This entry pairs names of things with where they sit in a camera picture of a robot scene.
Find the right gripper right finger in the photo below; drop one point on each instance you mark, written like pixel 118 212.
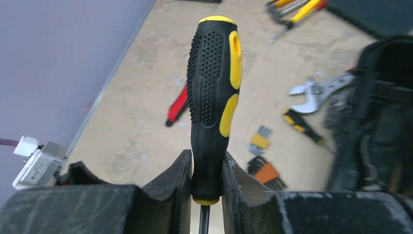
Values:
pixel 251 208

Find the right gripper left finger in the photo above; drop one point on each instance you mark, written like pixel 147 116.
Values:
pixel 160 207

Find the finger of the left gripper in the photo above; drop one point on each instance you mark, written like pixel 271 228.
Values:
pixel 79 174

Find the yellow black long screwdriver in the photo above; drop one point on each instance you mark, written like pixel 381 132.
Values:
pixel 214 75

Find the black tool box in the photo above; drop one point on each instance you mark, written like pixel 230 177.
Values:
pixel 374 134

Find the orange hex key holder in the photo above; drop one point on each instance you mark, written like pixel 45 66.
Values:
pixel 264 172

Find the yellow black screwdriver right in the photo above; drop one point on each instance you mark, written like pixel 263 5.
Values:
pixel 294 119

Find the black flat tray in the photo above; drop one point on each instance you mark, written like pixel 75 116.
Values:
pixel 377 18

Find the aluminium frame rail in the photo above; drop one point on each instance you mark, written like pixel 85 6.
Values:
pixel 104 45

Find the red handled cutter pliers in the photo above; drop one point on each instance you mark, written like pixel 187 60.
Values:
pixel 177 108

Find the adjustable wrench red handle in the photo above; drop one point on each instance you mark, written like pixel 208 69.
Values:
pixel 317 93

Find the yellow handled pliers top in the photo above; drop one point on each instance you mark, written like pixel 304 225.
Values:
pixel 277 9

